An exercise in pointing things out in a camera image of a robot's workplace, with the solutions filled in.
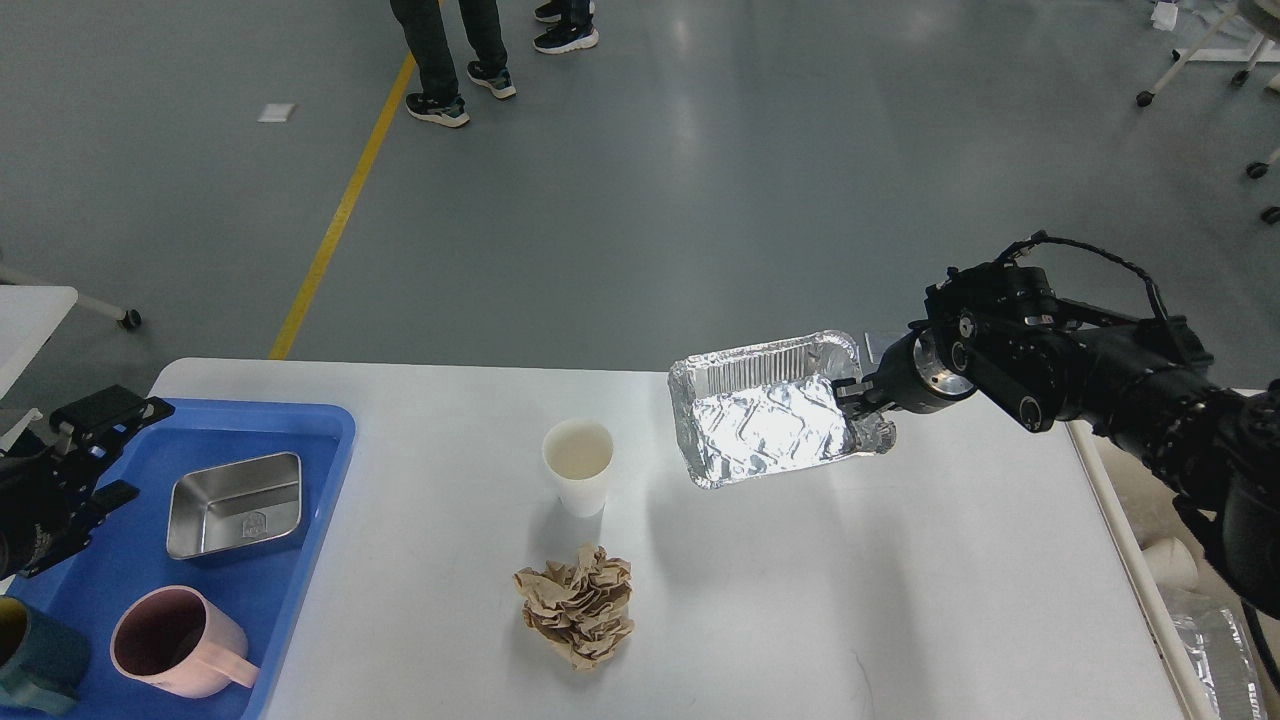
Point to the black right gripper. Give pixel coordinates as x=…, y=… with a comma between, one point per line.
x=911, y=376

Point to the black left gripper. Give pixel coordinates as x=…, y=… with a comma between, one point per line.
x=47, y=513

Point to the aluminium foil tray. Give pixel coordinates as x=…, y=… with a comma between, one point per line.
x=758, y=410

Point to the stainless steel rectangular tray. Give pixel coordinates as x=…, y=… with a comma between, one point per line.
x=238, y=511

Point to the pink mug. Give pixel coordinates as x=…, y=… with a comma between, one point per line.
x=176, y=640

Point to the white paper cup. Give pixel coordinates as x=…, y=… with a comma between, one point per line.
x=578, y=455
x=1171, y=564

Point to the brown paper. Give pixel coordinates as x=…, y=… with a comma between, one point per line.
x=580, y=608

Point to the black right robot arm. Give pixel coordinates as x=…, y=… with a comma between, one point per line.
x=998, y=329

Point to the left clear floor plate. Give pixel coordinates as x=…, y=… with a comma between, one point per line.
x=880, y=345

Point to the white office chair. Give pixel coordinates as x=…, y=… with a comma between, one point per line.
x=128, y=319

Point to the white side table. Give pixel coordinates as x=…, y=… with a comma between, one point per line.
x=29, y=315

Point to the teal cup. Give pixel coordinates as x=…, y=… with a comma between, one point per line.
x=43, y=661

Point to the beige plastic bin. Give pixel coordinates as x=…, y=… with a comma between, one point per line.
x=1137, y=509

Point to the white paper cup in bin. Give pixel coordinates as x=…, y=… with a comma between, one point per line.
x=1171, y=564

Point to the foil tray in bin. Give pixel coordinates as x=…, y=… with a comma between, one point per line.
x=1216, y=643

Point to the person in grey trousers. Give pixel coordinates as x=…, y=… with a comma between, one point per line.
x=439, y=100

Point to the white wheeled chair base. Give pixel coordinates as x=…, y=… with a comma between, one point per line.
x=1261, y=19

